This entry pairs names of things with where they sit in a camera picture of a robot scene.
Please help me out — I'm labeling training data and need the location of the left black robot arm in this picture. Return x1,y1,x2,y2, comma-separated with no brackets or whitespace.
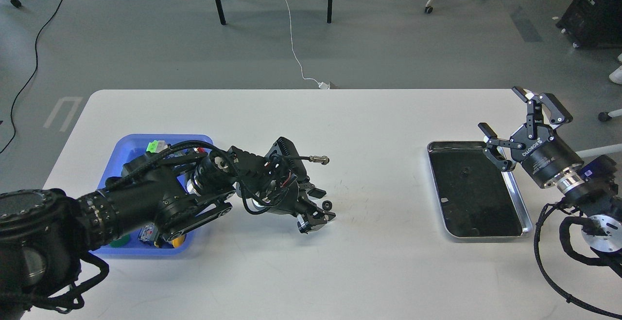
0,137,336,320

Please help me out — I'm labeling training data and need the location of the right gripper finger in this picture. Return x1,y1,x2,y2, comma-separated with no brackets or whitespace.
512,87,573,140
478,123,524,172

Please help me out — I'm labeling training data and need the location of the white shoe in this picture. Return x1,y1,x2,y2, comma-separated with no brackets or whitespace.
608,54,622,85

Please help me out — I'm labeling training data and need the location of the blue plastic tray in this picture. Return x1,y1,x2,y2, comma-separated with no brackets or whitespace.
90,134,214,258

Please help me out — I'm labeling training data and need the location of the white cable on floor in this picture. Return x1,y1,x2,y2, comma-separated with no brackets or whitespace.
112,0,321,87

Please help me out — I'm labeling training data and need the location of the yellow push button switch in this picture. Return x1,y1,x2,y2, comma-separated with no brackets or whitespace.
138,223,187,249

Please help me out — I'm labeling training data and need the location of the metal tray with black mat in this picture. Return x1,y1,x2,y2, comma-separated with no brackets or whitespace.
427,141,533,242

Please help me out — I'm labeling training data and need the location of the green push button switch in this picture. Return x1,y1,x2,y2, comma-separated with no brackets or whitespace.
108,234,131,248

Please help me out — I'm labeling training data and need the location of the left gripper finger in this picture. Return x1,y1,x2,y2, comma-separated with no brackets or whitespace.
297,182,327,199
295,208,336,233

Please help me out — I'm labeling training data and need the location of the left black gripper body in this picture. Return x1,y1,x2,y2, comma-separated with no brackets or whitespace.
242,177,311,217

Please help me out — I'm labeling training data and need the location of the black equipment case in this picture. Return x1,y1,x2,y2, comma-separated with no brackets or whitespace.
555,0,622,48

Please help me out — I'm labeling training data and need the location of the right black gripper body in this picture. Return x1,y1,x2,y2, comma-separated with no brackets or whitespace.
510,128,584,188

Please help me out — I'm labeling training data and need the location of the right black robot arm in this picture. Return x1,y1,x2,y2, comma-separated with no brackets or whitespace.
478,87,622,319

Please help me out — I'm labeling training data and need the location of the green lit switch block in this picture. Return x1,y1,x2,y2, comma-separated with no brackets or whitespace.
146,140,168,153

